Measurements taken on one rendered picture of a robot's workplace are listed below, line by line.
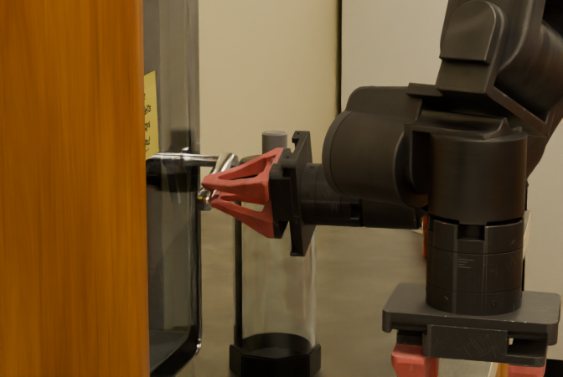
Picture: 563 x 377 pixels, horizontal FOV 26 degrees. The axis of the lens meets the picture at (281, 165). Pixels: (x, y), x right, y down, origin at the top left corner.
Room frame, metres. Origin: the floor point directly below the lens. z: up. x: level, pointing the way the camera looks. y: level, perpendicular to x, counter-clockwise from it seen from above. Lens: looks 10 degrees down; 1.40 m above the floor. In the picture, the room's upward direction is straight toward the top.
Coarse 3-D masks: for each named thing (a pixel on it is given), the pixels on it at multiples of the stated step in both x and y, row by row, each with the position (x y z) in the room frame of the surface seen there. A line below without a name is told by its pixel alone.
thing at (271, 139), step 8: (264, 136) 1.30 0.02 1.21; (272, 136) 1.30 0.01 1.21; (280, 136) 1.30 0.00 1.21; (264, 144) 1.30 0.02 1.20; (272, 144) 1.30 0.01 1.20; (280, 144) 1.30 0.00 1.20; (264, 152) 1.30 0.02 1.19; (240, 160) 1.31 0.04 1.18; (248, 160) 1.30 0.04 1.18; (248, 176) 1.28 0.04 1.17
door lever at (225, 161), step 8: (184, 152) 1.18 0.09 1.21; (192, 152) 1.20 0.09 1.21; (224, 152) 1.18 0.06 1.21; (184, 160) 1.18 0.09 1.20; (192, 160) 1.18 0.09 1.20; (200, 160) 1.18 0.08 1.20; (208, 160) 1.18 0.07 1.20; (216, 160) 1.17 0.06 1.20; (224, 160) 1.16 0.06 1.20; (232, 160) 1.17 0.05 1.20; (184, 168) 1.18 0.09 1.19; (216, 168) 1.15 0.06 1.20; (224, 168) 1.15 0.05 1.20; (200, 192) 1.11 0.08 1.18; (208, 192) 1.11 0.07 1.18; (216, 192) 1.12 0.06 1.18; (200, 200) 1.10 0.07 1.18; (208, 200) 1.10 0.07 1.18; (216, 200) 1.12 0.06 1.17; (200, 208) 1.11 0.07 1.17; (208, 208) 1.10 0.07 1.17
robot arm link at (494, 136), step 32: (416, 128) 0.72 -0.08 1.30; (448, 128) 0.71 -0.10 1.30; (480, 128) 0.70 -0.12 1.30; (512, 128) 0.71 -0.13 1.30; (416, 160) 0.73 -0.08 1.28; (448, 160) 0.69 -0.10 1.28; (480, 160) 0.68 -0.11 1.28; (512, 160) 0.69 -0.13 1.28; (416, 192) 0.73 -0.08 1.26; (448, 192) 0.69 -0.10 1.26; (480, 192) 0.68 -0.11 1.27; (512, 192) 0.69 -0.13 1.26; (480, 224) 0.68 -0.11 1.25
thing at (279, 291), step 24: (264, 240) 1.27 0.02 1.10; (288, 240) 1.27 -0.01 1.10; (312, 240) 1.29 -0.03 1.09; (264, 264) 1.27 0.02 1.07; (288, 264) 1.27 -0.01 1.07; (312, 264) 1.29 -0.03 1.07; (264, 288) 1.27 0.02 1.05; (288, 288) 1.27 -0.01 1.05; (312, 288) 1.29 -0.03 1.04; (264, 312) 1.27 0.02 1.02; (288, 312) 1.27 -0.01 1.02; (312, 312) 1.29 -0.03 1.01; (264, 336) 1.27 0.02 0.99; (288, 336) 1.27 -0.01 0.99; (312, 336) 1.29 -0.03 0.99
